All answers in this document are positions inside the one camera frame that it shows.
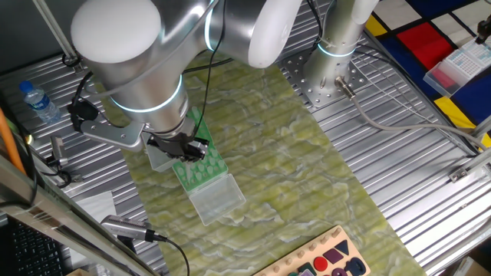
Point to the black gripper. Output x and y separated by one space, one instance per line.
172 147

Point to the black tool at right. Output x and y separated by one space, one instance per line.
58 149

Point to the navy triangle puzzle piece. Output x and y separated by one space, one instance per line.
343 246

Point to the lilac puzzle piece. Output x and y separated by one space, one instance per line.
307 274

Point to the purple rounded puzzle piece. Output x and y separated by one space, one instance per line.
339 273

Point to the grey aluminium frame rail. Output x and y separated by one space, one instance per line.
38 203

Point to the red circle puzzle piece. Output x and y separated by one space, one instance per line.
320 263

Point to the clear water bottle blue cap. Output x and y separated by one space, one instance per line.
40 103

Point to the red blue yellow cloth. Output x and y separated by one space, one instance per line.
422 42

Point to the aluminium extrusion bar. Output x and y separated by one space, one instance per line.
475 163
484 128

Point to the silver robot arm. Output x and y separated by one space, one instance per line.
126 76

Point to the small white rack tip box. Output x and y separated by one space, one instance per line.
462 63
479 53

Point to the navy rounded puzzle piece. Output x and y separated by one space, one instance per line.
346 266

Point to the green rack pipette tip box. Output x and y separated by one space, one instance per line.
218 199
163 163

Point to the silver depth camera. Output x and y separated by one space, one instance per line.
122 227

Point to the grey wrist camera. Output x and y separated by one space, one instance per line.
115 136

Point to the teal puzzle piece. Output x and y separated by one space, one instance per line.
305 268

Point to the slim aluminium pole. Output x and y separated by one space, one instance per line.
55 30

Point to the dark robot end tool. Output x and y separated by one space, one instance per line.
484 30

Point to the green marble pattern mat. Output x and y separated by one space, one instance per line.
268 153

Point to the purple square puzzle piece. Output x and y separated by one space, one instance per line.
333 256

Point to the orange tube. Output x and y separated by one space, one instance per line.
9 142

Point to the black keyboard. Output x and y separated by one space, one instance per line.
30 253

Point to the wooden shape puzzle board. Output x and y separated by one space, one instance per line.
316 253

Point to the brown cardboard box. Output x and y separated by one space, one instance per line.
475 268

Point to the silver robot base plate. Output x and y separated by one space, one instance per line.
307 97

